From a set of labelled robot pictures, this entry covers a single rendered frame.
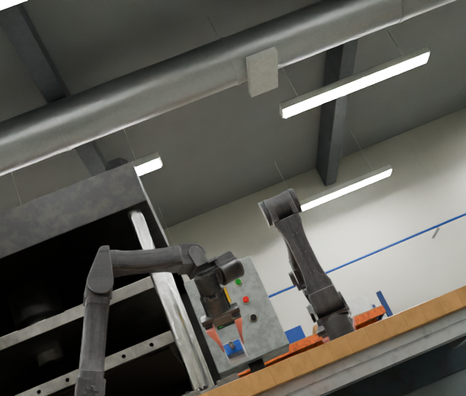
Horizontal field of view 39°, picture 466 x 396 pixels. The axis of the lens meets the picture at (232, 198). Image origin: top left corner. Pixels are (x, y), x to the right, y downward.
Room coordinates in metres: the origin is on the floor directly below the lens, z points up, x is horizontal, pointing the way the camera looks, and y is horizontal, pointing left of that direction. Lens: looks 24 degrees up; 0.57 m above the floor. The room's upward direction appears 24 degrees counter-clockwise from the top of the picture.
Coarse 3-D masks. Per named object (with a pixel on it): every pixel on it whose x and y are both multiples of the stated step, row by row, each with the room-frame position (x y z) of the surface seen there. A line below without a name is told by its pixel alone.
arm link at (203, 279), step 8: (200, 272) 1.60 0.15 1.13; (208, 272) 1.60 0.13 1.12; (216, 272) 1.63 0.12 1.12; (200, 280) 1.59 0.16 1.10; (208, 280) 1.59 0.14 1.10; (216, 280) 1.61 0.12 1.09; (224, 280) 1.63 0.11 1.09; (200, 288) 1.60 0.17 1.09; (208, 288) 1.60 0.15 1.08; (216, 288) 1.61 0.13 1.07; (200, 296) 1.63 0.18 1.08
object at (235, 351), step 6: (234, 342) 1.65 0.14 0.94; (240, 342) 1.69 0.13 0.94; (228, 348) 1.65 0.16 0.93; (234, 348) 1.65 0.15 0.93; (240, 348) 1.65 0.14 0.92; (228, 354) 1.65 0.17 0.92; (234, 354) 1.67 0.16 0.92; (240, 354) 1.69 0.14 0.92; (246, 354) 1.69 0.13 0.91; (228, 360) 1.69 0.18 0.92; (234, 360) 1.69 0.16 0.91; (240, 360) 1.70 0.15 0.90; (246, 360) 1.72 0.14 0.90
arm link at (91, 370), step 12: (84, 300) 1.50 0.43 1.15; (96, 300) 1.46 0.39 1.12; (108, 300) 1.47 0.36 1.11; (84, 312) 1.48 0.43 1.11; (96, 312) 1.46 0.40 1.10; (84, 324) 1.46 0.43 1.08; (96, 324) 1.46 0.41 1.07; (84, 336) 1.45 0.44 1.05; (96, 336) 1.45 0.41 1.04; (84, 348) 1.44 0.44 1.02; (96, 348) 1.45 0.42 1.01; (84, 360) 1.44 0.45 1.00; (96, 360) 1.45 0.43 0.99; (84, 372) 1.43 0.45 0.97; (96, 372) 1.44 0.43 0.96; (84, 384) 1.42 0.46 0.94; (96, 384) 1.43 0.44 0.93
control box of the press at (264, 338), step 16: (256, 272) 2.64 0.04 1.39; (192, 288) 2.61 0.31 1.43; (224, 288) 2.63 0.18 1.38; (240, 288) 2.63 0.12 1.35; (256, 288) 2.64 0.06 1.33; (192, 304) 2.61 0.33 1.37; (240, 304) 2.63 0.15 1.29; (256, 304) 2.64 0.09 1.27; (256, 320) 2.63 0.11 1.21; (272, 320) 2.64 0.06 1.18; (208, 336) 2.61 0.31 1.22; (224, 336) 2.62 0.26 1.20; (256, 336) 2.63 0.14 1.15; (272, 336) 2.64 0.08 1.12; (256, 352) 2.63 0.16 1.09; (272, 352) 2.66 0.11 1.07; (224, 368) 2.61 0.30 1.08; (240, 368) 2.70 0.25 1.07; (256, 368) 2.68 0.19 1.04
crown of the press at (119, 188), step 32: (64, 192) 2.42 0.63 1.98; (96, 192) 2.43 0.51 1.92; (128, 192) 2.44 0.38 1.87; (0, 224) 2.39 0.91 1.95; (32, 224) 2.40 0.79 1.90; (64, 224) 2.42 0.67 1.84; (96, 224) 2.46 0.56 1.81; (128, 224) 2.59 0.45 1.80; (0, 256) 2.39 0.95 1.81; (32, 256) 2.49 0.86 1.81; (64, 256) 2.62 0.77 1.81; (0, 288) 2.65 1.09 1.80; (32, 288) 2.70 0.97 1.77; (64, 288) 2.95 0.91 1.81; (0, 320) 2.97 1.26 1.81; (32, 320) 2.74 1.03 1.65
